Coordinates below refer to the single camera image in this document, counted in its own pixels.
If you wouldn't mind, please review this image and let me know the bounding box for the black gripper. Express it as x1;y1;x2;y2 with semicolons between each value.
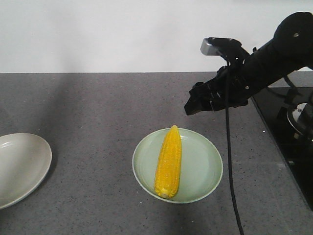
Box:
184;66;254;116

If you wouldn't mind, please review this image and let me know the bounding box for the cream plate on side counter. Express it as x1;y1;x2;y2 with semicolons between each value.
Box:
0;133;52;209

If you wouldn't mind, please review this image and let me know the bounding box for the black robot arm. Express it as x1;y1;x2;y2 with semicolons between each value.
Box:
184;12;313;115

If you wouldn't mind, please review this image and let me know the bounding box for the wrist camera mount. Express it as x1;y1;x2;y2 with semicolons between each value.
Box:
200;37;250;65

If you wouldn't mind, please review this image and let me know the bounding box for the green plate on side counter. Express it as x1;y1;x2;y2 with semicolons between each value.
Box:
132;128;223;204

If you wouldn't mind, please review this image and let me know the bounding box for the black glass gas stove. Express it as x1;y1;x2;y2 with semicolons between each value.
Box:
252;87;313;208

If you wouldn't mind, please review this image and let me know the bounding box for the black cable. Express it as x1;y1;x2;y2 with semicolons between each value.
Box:
224;68;245;235

